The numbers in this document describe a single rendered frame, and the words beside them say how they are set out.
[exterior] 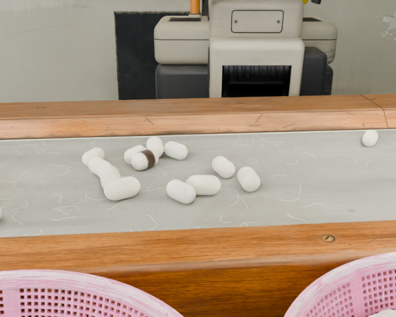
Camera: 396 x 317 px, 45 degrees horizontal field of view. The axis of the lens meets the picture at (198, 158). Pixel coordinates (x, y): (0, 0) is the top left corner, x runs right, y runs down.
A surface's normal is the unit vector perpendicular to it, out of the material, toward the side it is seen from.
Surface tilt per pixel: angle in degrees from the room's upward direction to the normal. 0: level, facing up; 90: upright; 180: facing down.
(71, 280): 75
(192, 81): 90
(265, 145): 0
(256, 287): 90
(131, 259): 0
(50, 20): 90
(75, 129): 45
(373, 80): 90
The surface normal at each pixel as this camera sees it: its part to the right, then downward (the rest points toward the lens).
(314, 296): 0.73, -0.01
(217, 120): 0.06, -0.40
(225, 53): 0.00, 0.50
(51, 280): -0.10, 0.11
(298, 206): 0.00, -0.93
